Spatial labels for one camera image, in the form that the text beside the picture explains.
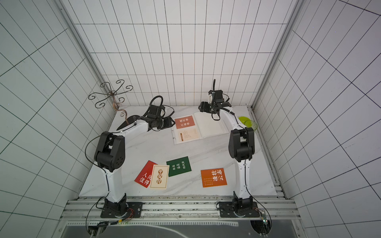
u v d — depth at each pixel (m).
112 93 0.85
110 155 0.52
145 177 0.84
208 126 1.09
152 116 0.79
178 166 0.88
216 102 0.79
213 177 0.83
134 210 0.72
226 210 0.73
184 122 1.10
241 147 0.57
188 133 1.03
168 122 0.87
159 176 0.84
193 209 0.74
